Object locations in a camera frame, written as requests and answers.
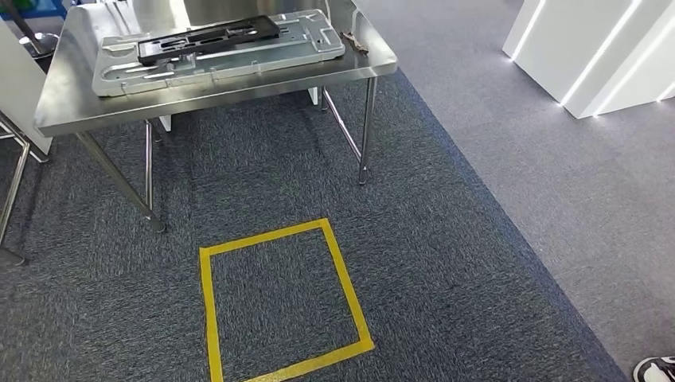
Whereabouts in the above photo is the stainless steel workbench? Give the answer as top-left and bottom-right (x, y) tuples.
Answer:
(33, 0), (398, 234)

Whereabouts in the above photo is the blue metal shelf rack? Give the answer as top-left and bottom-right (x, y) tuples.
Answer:
(0, 0), (68, 21)

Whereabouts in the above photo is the black pole round base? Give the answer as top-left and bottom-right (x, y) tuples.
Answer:
(2, 0), (60, 60)

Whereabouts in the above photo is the steel side table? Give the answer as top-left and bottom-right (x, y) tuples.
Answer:
(0, 111), (49, 267)

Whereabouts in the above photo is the stamped grey metal panel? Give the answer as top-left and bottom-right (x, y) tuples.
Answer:
(92, 9), (346, 98)

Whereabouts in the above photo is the white board panel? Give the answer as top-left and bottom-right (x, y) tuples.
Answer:
(0, 20), (53, 155)

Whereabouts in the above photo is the black plastic plate frame part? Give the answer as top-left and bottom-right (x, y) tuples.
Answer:
(137, 14), (282, 68)

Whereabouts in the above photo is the red white wire harness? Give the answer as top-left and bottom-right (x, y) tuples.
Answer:
(341, 30), (371, 56)

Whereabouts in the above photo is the white display wall light strip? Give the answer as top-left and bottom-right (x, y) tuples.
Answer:
(501, 0), (675, 120)

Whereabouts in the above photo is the person's black white shoe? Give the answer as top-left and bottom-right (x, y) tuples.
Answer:
(632, 356), (675, 382)

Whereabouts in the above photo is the yellow floor tape square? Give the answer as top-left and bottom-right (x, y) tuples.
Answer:
(198, 217), (376, 382)

